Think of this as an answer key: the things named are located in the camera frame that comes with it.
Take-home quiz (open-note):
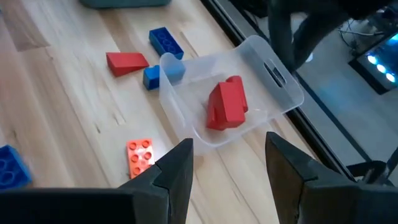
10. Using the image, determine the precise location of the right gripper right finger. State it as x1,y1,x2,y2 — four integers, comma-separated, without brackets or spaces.
265,132,398,224

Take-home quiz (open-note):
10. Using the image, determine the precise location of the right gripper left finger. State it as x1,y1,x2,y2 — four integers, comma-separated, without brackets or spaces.
0,138,194,224

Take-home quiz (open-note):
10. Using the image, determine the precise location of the orange Duplo brick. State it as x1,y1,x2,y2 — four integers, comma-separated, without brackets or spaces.
126,138,156,180

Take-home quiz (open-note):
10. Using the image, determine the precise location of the blue Duplo brick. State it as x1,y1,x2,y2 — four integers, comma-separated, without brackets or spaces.
148,27,185,60
0,144,33,190

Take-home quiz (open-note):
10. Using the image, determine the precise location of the blue wooden block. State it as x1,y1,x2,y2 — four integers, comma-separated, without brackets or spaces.
142,57,187,91

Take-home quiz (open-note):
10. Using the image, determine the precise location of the red wooden wedge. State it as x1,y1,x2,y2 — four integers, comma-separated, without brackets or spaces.
105,52,150,78

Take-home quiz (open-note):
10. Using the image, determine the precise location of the black equipment crate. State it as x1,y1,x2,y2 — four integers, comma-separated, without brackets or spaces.
348,30,398,96

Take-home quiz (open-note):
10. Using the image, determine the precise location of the clear plastic bin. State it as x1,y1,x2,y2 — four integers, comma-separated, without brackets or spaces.
158,34,305,156

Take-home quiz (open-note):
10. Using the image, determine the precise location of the teal plastic bin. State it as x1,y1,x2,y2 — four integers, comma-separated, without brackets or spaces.
79,0,172,9

